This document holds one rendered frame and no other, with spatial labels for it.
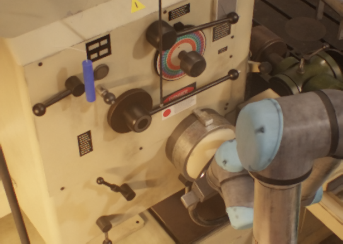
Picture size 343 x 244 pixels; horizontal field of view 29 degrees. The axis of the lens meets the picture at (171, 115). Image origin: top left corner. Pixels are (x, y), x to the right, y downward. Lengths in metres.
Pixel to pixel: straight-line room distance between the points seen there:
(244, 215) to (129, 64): 0.57
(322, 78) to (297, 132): 1.37
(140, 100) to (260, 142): 0.84
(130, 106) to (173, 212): 1.06
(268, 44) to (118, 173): 0.86
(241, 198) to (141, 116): 0.48
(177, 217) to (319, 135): 1.76
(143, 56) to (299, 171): 0.79
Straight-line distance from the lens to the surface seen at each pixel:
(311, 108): 1.12
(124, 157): 2.03
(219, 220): 2.15
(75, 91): 1.69
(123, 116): 1.87
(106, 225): 2.15
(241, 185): 1.49
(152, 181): 2.21
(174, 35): 1.76
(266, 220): 1.24
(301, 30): 3.19
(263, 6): 3.32
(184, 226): 2.80
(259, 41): 2.60
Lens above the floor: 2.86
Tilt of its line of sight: 44 degrees down
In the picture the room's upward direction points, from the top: straight up
